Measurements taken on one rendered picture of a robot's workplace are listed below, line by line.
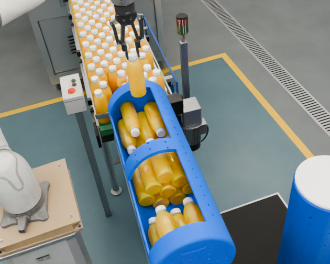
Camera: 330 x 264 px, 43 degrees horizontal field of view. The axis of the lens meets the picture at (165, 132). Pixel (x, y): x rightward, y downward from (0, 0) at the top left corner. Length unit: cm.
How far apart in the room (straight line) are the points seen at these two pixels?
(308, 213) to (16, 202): 109
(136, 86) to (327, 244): 101
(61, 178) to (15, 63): 302
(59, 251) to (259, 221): 134
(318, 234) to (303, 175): 24
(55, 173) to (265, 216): 141
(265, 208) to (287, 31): 240
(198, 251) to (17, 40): 406
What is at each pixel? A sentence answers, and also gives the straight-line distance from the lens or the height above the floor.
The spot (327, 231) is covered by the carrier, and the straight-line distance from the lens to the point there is 180.
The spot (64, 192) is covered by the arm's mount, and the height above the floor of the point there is 107.
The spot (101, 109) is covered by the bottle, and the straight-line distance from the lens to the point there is 217.
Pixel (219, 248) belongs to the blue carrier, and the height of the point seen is 115.
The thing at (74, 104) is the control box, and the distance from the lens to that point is 215.
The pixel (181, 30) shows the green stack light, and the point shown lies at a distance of 234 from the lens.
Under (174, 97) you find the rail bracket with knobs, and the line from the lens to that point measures 217.
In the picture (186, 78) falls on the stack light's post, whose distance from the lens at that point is 253.
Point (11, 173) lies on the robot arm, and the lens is 154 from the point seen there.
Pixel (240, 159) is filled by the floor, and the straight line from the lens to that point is 321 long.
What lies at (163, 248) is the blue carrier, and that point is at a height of 120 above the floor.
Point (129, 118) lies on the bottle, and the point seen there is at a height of 113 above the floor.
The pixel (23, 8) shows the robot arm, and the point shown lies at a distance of 134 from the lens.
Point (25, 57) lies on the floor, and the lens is 475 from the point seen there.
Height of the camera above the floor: 236
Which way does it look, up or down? 43 degrees down
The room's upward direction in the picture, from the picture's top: 6 degrees counter-clockwise
